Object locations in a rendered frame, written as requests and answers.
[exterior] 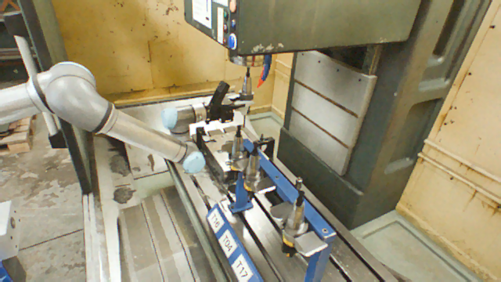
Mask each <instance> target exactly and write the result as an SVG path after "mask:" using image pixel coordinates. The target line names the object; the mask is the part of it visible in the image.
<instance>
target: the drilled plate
mask: <svg viewBox="0 0 501 282"><path fill-rule="evenodd" d="M240 131H241V134H242V135H243V138H248V139H249V140H250V141H251V142H253V141H252V140H251V139H250V138H249V137H248V136H247V134H246V133H245V132H244V131H243V130H242V129H241V130H240ZM235 133H236V131H234V132H227V133H223V134H219V135H215V136H209V141H210V143H209V141H208V142H204V141H203V140H202V139H201V146H202V147H203V148H204V150H205V152H206V153H207V155H208V157H209V158H210V159H211V161H212V162H213V164H214V166H215V167H216V168H217V170H218V171H219V173H220V174H221V176H222V178H223V179H229V178H232V177H235V172H232V171H231V170H230V168H229V162H230V159H229V160H228V153H226V152H223V151H222V150H221V146H222V144H224V143H231V142H233V139H234V135H235ZM216 137H217V138H216ZM213 138H215V139H214V140H213ZM216 140H217V141H216ZM222 140H223V141H222ZM228 140H229V141H228ZM213 145H214V146H213ZM225 160H227V161H225Z"/></svg>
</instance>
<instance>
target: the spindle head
mask: <svg viewBox="0 0 501 282"><path fill-rule="evenodd" d="M421 1H422V0H240V6H239V27H238V47H237V56H239V57H247V56H265V55H275V54H284V53H294V52H312V51H322V50H331V49H340V48H349V47H359V46H368V45H386V44H396V43H406V42H407V41H406V40H407V39H408V38H409V34H410V31H411V30H412V27H413V23H414V20H415V18H416V13H417V10H418V8H419V5H420V2H421ZM218 7H220V8H222V9H223V10H224V9H227V10H228V14H229V18H228V20H227V21H224V19H223V24H227V26H228V34H224V33H223V37H224V36H226V37H227V39H228V45H227V47H225V46H224V45H223V44H222V43H220V42H218ZM184 16H185V21H186V22H187V23H188V24H190V25H192V26H193V27H194V28H196V29H197V30H198V31H200V32H201V33H203V34H205V35H206V36H208V37H209V38H211V39H212V40H214V41H216V42H217V43H218V44H220V45H222V46H224V47H225V48H227V49H228V50H229V26H230V0H228V5H224V4H222V3H219V2H216V1H213V0H211V29H210V28H209V27H207V26H205V25H203V24H202V23H200V21H198V20H196V19H194V18H193V0H184Z"/></svg>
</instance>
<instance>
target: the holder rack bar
mask: <svg viewBox="0 0 501 282"><path fill-rule="evenodd" d="M243 148H244V152H247V157H248V158H249V157H250V155H251V152H252V149H253V148H254V145H253V143H252V142H251V141H250V140H249V139H248V138H245V139H243ZM258 153H259V157H260V168H261V170H263V172H264V174H263V176H264V177H265V178H266V177H269V178H270V179H271V180H272V181H273V182H274V183H275V185H276V186H277V189H275V190H276V192H277V193H278V194H279V195H280V196H281V198H282V199H284V201H290V203H291V204H294V202H295V201H296V200H297V197H299V193H298V191H297V190H296V189H295V188H294V187H293V186H292V185H291V183H290V182H289V181H288V180H287V179H286V178H285V177H284V176H283V175H282V174H281V173H280V172H279V170H278V169H277V168H276V167H275V166H274V165H273V164H272V163H271V162H270V161H269V160H268V158H267V157H266V156H265V155H264V154H263V153H262V152H261V151H260V150H258ZM304 203H305V223H308V229H309V230H315V231H316V232H317V234H318V235H320V236H321V238H322V239H323V240H324V241H325V242H326V243H327V244H328V243H329V242H331V241H333V240H334V239H335V236H336V234H337V233H336V231H335V230H334V229H333V228H332V227H331V226H330V225H329V224H328V223H327V221H326V220H325V219H324V218H323V217H322V216H321V215H320V214H319V213H318V212H317V211H316V210H315V209H314V208H313V207H312V206H311V205H310V204H309V203H308V202H307V201H306V200H305V199H304Z"/></svg>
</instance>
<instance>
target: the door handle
mask: <svg viewBox="0 0 501 282"><path fill-rule="evenodd" d="M2 18H3V20H4V23H5V24H6V26H7V29H8V32H9V34H11V35H12V36H14V37H15V39H16V41H17V44H18V46H19V48H20V52H21V55H22V57H23V61H24V63H25V66H27V71H28V74H29V76H30V77H31V76H33V75H36V74H38V69H37V67H36V64H35V61H34V57H33V54H32V51H31V48H30V46H29V44H28V41H27V38H29V37H30V35H29V33H28V30H27V26H26V23H25V20H24V17H23V15H22V12H21V10H20V11H15V12H11V13H5V14H4V15H3V16H2ZM43 114H44V116H45V120H46V123H47V125H48V128H49V134H48V138H49V143H50V146H51V148H52V149H53V150H56V149H68V148H67V143H66V140H65V138H64V135H63V131H62V129H61V128H57V125H56V121H55V118H54V116H53V114H50V113H47V112H43Z"/></svg>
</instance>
